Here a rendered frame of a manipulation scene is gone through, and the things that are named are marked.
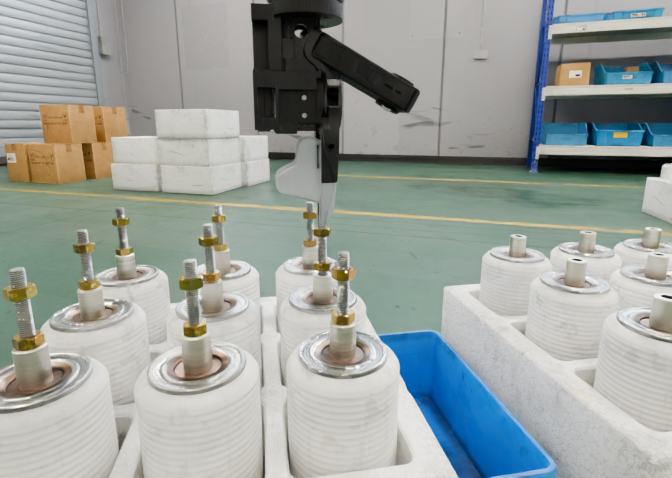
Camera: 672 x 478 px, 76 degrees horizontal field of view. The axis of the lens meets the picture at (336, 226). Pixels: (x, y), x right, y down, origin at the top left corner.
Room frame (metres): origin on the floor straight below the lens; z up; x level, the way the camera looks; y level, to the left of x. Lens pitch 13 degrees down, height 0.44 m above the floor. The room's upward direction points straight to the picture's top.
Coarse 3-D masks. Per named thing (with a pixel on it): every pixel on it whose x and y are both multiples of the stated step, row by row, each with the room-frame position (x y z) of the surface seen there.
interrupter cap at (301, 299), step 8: (304, 288) 0.47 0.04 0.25; (312, 288) 0.47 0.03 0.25; (336, 288) 0.47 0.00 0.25; (296, 296) 0.45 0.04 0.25; (304, 296) 0.45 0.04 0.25; (312, 296) 0.46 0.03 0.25; (336, 296) 0.46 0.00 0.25; (352, 296) 0.45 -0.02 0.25; (296, 304) 0.43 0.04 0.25; (304, 304) 0.43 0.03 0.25; (312, 304) 0.43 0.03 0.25; (320, 304) 0.43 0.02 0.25; (328, 304) 0.43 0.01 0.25; (336, 304) 0.43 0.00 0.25; (352, 304) 0.43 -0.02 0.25; (312, 312) 0.41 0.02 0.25; (320, 312) 0.41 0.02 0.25; (328, 312) 0.41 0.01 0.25
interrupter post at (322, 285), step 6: (318, 276) 0.44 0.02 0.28; (324, 276) 0.44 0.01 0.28; (330, 276) 0.44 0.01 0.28; (318, 282) 0.44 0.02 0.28; (324, 282) 0.44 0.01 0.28; (330, 282) 0.44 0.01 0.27; (318, 288) 0.44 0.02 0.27; (324, 288) 0.44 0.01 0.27; (330, 288) 0.44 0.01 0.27; (318, 294) 0.44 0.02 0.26; (324, 294) 0.44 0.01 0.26; (330, 294) 0.44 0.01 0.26; (318, 300) 0.44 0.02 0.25; (324, 300) 0.44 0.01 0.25; (330, 300) 0.44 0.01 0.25
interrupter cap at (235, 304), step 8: (200, 296) 0.45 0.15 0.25; (224, 296) 0.45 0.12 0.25; (232, 296) 0.45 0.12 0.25; (240, 296) 0.45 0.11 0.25; (184, 304) 0.43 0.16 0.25; (200, 304) 0.43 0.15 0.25; (224, 304) 0.43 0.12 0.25; (232, 304) 0.43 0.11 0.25; (240, 304) 0.43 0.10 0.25; (248, 304) 0.43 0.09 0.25; (176, 312) 0.41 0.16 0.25; (184, 312) 0.41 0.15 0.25; (208, 312) 0.41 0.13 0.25; (216, 312) 0.41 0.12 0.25; (224, 312) 0.41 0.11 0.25; (232, 312) 0.41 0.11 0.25; (240, 312) 0.41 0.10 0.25; (184, 320) 0.39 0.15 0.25; (208, 320) 0.39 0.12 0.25; (216, 320) 0.39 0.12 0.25; (224, 320) 0.40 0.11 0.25
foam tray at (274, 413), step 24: (264, 312) 0.57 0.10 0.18; (264, 336) 0.50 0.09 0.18; (264, 360) 0.44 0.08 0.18; (264, 384) 0.40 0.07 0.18; (120, 408) 0.36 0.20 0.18; (264, 408) 0.36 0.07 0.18; (408, 408) 0.36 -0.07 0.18; (120, 432) 0.35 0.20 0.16; (264, 432) 0.36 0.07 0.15; (408, 432) 0.32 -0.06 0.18; (432, 432) 0.33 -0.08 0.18; (120, 456) 0.30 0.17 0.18; (264, 456) 0.36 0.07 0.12; (288, 456) 0.37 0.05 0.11; (408, 456) 0.31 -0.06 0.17; (432, 456) 0.30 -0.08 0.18
